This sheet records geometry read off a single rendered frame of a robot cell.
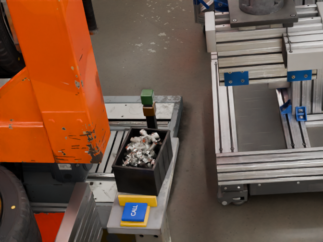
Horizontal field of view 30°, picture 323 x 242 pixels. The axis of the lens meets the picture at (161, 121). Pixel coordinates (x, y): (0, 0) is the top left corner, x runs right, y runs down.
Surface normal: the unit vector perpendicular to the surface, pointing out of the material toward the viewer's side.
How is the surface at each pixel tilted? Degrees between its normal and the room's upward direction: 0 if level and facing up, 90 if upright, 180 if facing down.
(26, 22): 90
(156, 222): 0
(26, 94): 90
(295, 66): 90
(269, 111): 0
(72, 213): 0
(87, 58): 90
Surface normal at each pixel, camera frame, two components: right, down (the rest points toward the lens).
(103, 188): -0.11, -0.78
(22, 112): -0.15, 0.62
